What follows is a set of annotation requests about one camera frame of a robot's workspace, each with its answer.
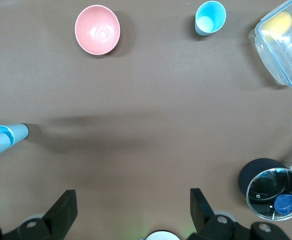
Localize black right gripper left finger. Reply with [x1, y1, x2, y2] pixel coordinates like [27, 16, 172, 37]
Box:
[0, 189, 78, 240]

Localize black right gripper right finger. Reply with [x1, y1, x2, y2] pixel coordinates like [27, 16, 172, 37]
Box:
[188, 188, 290, 240]

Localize glass lid blue knob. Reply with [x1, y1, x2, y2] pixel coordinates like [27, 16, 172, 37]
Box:
[246, 167, 292, 221]

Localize brown table cloth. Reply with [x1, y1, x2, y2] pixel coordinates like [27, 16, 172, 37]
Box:
[0, 0, 292, 240]

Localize pink bowl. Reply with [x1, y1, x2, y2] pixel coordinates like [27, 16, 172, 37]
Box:
[74, 5, 121, 56]

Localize clear plastic lidded container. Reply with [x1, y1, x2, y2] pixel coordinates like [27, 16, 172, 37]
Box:
[248, 0, 292, 89]

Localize yellow round sponge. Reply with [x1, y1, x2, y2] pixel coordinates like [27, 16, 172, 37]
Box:
[263, 11, 292, 38]

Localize black saucepan blue handle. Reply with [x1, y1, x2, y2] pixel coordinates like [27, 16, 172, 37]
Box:
[238, 157, 292, 221]

